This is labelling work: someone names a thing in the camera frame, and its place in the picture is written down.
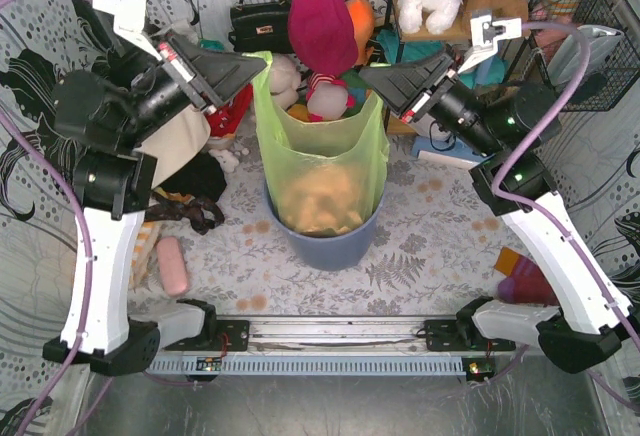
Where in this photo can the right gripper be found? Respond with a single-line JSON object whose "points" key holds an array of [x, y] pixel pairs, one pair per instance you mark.
{"points": [[431, 94]]}

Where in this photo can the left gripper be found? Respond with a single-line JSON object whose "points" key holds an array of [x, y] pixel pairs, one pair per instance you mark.
{"points": [[185, 79]]}

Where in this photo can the green trash bag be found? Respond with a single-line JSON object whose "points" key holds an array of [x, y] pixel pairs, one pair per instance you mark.
{"points": [[289, 147]]}

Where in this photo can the blue trash bin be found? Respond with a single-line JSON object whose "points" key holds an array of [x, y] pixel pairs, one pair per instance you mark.
{"points": [[332, 253]]}

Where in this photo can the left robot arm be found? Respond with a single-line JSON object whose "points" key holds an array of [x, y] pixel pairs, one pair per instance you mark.
{"points": [[112, 186]]}

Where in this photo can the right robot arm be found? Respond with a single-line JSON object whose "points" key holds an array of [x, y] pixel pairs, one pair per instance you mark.
{"points": [[590, 317]]}

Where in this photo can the cream canvas tote bag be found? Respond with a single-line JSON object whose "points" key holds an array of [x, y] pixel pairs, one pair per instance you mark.
{"points": [[176, 143]]}

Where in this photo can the magenta cloth bag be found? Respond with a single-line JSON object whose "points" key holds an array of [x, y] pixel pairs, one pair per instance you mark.
{"points": [[321, 33]]}

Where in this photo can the black leather handbag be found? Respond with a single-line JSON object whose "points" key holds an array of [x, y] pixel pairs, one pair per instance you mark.
{"points": [[260, 27]]}

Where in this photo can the cream plush sheep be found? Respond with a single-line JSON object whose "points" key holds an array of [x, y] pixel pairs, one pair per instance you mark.
{"points": [[284, 80]]}

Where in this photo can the pink plush doll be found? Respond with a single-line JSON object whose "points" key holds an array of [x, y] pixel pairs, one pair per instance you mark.
{"points": [[327, 98]]}

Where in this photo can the orange plush toy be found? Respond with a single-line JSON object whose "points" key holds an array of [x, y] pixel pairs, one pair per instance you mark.
{"points": [[363, 20]]}

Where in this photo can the teal cloth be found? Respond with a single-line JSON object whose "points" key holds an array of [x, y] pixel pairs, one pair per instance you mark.
{"points": [[413, 51]]}

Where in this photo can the crumpled brown paper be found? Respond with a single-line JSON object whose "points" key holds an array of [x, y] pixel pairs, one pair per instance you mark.
{"points": [[325, 201]]}

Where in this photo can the orange checkered towel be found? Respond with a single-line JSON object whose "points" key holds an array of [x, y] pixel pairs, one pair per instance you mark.
{"points": [[144, 244]]}

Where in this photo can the pink cylinder toy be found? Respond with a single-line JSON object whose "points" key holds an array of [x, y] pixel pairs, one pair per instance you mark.
{"points": [[172, 267]]}

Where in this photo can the blue handled mop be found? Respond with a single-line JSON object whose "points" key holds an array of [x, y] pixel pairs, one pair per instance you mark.
{"points": [[454, 153]]}

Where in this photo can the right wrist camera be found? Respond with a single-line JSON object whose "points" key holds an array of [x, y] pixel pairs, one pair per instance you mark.
{"points": [[486, 33]]}

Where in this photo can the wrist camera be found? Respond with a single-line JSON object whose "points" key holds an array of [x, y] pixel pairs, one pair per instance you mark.
{"points": [[486, 33], [129, 22]]}

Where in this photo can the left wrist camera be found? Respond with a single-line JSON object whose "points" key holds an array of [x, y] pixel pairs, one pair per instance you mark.
{"points": [[129, 22]]}

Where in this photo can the brown patterned strap bag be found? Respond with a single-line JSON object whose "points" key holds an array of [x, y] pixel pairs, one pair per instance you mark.
{"points": [[202, 213]]}

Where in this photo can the black wire basket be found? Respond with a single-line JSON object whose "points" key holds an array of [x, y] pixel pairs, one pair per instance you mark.
{"points": [[613, 66]]}

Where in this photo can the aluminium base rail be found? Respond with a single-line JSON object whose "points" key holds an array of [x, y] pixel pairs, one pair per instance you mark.
{"points": [[330, 336]]}

